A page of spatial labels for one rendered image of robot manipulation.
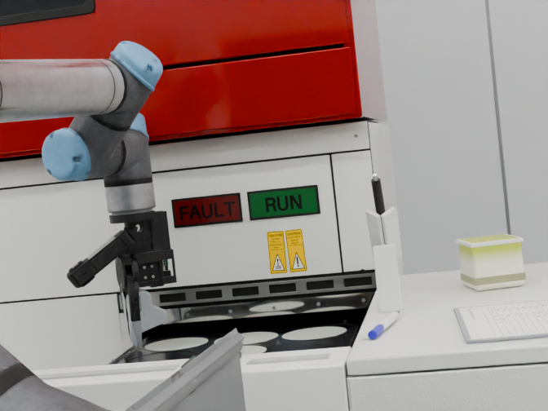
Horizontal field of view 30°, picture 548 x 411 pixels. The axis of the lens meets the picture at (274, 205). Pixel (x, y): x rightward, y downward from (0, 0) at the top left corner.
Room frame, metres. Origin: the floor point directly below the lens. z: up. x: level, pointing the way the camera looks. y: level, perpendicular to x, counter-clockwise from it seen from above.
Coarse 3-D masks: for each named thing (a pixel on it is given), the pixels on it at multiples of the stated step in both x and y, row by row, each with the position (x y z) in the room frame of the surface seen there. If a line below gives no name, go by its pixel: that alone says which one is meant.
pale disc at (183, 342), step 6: (156, 342) 1.63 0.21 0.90; (162, 342) 1.62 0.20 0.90; (168, 342) 1.62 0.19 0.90; (174, 342) 1.61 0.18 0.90; (180, 342) 1.61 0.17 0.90; (186, 342) 1.60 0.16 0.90; (192, 342) 1.60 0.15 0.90; (198, 342) 1.59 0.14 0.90; (204, 342) 1.59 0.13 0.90; (150, 348) 1.58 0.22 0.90; (156, 348) 1.58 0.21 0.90; (162, 348) 1.57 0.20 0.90; (168, 348) 1.57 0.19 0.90; (174, 348) 1.56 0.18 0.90; (180, 348) 1.56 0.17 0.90
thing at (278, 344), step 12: (336, 324) 1.63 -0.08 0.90; (348, 324) 1.61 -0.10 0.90; (180, 336) 1.67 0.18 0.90; (192, 336) 1.66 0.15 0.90; (204, 336) 1.65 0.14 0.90; (216, 336) 1.63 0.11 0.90; (336, 336) 1.52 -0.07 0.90; (348, 336) 1.51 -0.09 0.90; (144, 348) 1.59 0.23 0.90; (192, 348) 1.55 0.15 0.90; (204, 348) 1.54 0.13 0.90; (276, 348) 1.48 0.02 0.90; (288, 348) 1.47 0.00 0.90; (300, 348) 1.46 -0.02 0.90; (312, 348) 1.45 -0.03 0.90; (132, 360) 1.51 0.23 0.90; (144, 360) 1.50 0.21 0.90; (156, 360) 1.49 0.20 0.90
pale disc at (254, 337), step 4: (252, 332) 1.64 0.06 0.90; (256, 332) 1.63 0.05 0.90; (260, 332) 1.63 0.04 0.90; (264, 332) 1.62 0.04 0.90; (268, 332) 1.62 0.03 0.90; (244, 336) 1.61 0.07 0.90; (248, 336) 1.60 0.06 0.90; (252, 336) 1.60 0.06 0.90; (256, 336) 1.60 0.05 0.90; (260, 336) 1.59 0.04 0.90; (264, 336) 1.59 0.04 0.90; (268, 336) 1.58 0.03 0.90; (272, 336) 1.58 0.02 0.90; (276, 336) 1.58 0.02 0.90; (216, 340) 1.60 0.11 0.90; (244, 340) 1.57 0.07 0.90; (248, 340) 1.57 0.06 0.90; (252, 340) 1.56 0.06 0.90; (256, 340) 1.56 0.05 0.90; (260, 340) 1.56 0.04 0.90; (264, 340) 1.55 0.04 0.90
